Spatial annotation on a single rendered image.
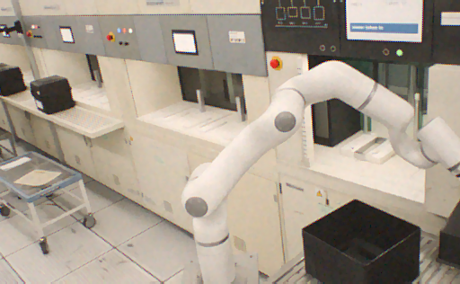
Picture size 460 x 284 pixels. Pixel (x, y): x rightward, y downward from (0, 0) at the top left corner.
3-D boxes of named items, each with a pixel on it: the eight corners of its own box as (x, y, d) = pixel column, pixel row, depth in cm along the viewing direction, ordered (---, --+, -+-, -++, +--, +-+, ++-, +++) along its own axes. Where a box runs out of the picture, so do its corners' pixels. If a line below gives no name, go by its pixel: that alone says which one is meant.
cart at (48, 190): (-3, 217, 392) (-23, 167, 374) (52, 191, 424) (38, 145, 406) (44, 257, 325) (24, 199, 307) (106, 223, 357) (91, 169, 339)
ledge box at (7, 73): (-8, 94, 475) (-17, 70, 465) (18, 86, 493) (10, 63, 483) (2, 98, 455) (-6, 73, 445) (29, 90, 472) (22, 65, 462)
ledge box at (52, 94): (34, 110, 392) (25, 82, 382) (65, 101, 407) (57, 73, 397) (46, 117, 369) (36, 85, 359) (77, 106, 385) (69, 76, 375)
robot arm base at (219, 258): (190, 300, 153) (181, 255, 146) (196, 264, 171) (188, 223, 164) (245, 296, 151) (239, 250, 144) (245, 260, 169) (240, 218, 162)
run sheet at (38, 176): (11, 183, 340) (11, 182, 339) (35, 169, 359) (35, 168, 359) (40, 187, 326) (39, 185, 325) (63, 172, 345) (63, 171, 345)
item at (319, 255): (356, 236, 173) (355, 198, 166) (420, 270, 151) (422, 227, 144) (303, 270, 160) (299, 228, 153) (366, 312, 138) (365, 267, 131)
